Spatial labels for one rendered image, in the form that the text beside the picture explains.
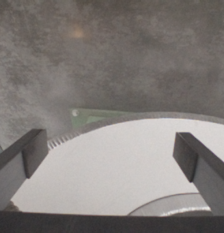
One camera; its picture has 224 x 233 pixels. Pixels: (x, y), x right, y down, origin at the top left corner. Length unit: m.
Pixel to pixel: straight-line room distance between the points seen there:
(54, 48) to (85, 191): 0.59
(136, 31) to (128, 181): 0.53
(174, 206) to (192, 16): 0.60
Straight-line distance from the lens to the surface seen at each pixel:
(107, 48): 0.73
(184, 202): 0.44
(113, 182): 0.44
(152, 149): 0.51
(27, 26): 0.83
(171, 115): 0.63
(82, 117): 0.93
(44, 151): 0.17
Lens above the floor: 0.69
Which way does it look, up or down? 49 degrees down
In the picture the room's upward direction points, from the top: 168 degrees counter-clockwise
